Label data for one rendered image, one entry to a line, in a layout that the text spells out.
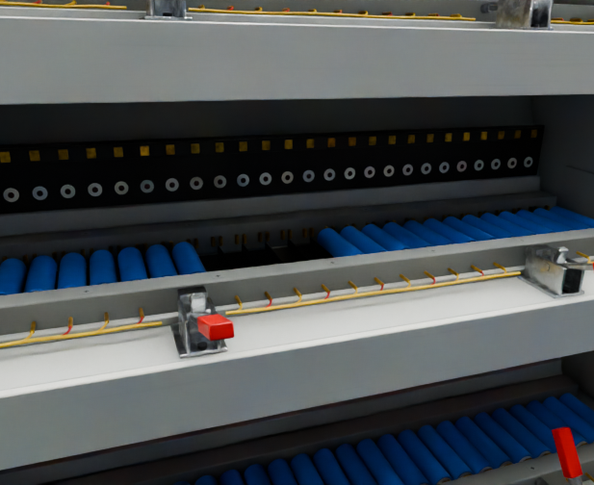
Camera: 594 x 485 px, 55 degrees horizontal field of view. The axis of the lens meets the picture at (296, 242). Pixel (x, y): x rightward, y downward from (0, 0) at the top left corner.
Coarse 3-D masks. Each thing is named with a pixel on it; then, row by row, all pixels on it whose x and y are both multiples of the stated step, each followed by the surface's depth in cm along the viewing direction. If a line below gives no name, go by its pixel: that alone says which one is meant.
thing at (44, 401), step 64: (320, 192) 52; (384, 192) 54; (448, 192) 57; (512, 192) 60; (576, 192) 60; (256, 320) 37; (320, 320) 37; (384, 320) 37; (448, 320) 37; (512, 320) 39; (576, 320) 41; (0, 384) 30; (64, 384) 30; (128, 384) 31; (192, 384) 32; (256, 384) 34; (320, 384) 35; (384, 384) 37; (0, 448) 30; (64, 448) 31
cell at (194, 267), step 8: (176, 248) 44; (184, 248) 43; (192, 248) 44; (176, 256) 43; (184, 256) 42; (192, 256) 42; (176, 264) 42; (184, 264) 41; (192, 264) 40; (200, 264) 41; (184, 272) 40; (192, 272) 39
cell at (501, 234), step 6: (468, 216) 53; (474, 216) 53; (468, 222) 52; (474, 222) 52; (480, 222) 51; (486, 222) 51; (480, 228) 51; (486, 228) 50; (492, 228) 50; (498, 228) 49; (492, 234) 49; (498, 234) 49; (504, 234) 48; (510, 234) 48
